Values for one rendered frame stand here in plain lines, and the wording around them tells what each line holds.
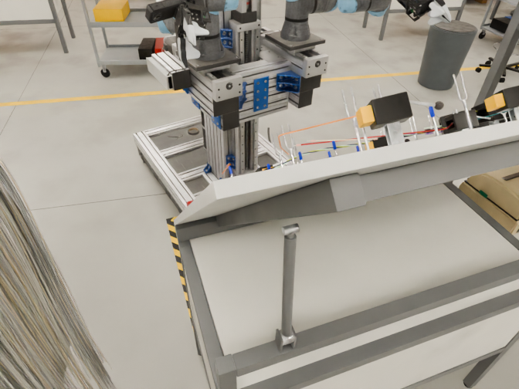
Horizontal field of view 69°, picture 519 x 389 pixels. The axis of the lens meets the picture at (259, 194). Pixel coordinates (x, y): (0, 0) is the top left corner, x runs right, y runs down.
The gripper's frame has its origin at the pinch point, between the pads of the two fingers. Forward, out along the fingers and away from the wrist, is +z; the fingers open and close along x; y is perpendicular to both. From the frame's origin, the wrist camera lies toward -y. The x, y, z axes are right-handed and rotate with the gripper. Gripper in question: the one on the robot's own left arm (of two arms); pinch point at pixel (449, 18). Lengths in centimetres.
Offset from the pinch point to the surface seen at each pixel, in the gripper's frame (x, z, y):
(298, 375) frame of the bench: 4, 73, 101
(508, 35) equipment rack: -9.9, 12.2, -16.2
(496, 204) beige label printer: -60, 54, 4
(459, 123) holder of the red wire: 8.9, 37.0, 26.4
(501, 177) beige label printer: -54, 46, -2
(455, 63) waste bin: -251, -108, -143
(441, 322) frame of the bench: -15, 79, 59
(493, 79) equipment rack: -22.5, 18.8, -9.5
